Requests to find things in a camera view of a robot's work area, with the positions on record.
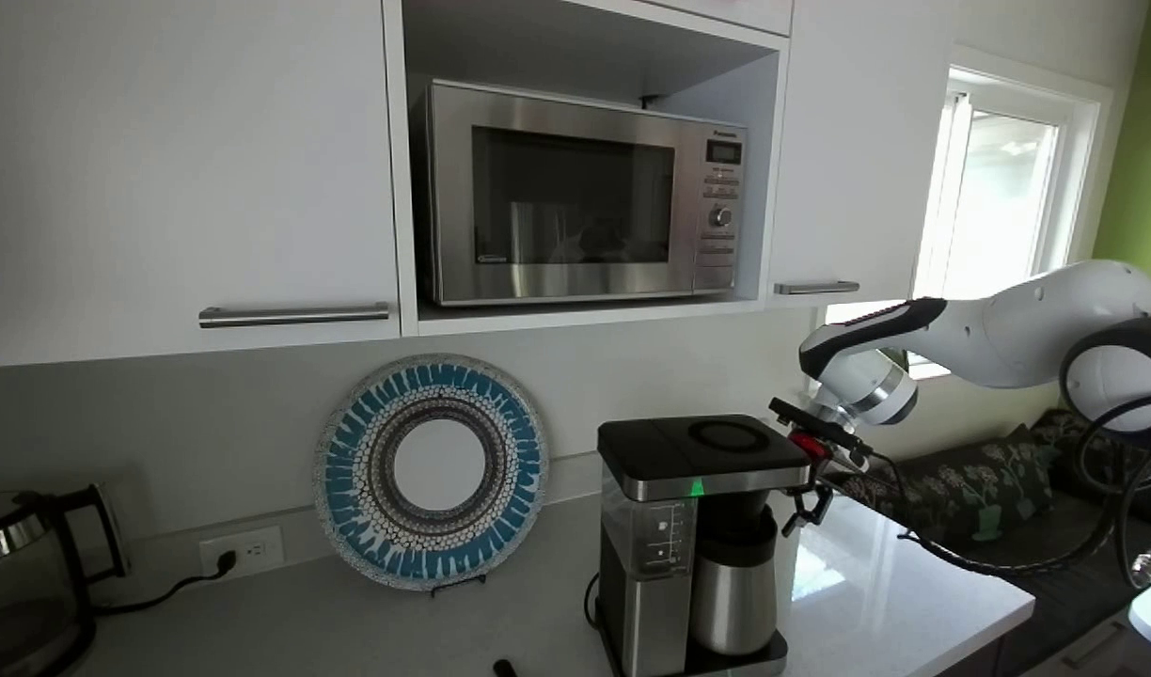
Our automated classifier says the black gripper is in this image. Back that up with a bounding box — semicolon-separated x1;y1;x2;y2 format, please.
772;398;873;532

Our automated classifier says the steel coffee kettle carafe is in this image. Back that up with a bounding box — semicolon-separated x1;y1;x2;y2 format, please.
692;492;774;656

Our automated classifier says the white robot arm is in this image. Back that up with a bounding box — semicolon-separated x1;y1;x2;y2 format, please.
772;259;1151;475

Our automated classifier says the black steel coffee maker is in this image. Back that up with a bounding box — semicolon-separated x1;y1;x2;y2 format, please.
593;412;810;677

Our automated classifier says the floral dark cushion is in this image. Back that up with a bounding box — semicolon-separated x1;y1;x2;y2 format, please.
850;411;1151;549

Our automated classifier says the stainless steel microwave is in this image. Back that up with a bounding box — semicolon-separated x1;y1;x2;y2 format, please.
420;80;746;307

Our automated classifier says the blue white decorative plate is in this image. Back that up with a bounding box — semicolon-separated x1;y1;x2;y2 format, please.
312;358;549;595

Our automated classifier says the white left upper cabinet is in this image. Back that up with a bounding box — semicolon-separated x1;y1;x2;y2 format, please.
0;0;400;363

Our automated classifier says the black coffee maker cord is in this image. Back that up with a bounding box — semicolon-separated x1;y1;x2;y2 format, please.
580;566;604;633

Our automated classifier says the window with white frame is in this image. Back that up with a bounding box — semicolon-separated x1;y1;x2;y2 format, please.
822;61;1112;381

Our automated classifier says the white wall outlet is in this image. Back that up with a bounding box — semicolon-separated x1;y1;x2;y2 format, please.
199;527;283;575

